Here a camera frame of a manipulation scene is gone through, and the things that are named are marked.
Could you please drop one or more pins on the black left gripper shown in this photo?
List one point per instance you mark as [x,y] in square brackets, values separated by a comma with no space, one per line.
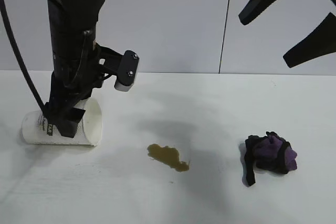
[68,56]

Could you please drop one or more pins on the white paper coffee cup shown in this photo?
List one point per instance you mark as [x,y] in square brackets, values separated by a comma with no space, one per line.
[93,124]

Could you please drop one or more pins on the purple black cloth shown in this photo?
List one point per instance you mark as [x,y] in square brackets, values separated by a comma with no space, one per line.
[265,153]

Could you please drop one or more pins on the brown coffee spill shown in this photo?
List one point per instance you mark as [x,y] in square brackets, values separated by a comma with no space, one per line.
[168,157]

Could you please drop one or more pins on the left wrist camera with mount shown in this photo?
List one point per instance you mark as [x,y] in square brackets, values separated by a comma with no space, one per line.
[127,69]

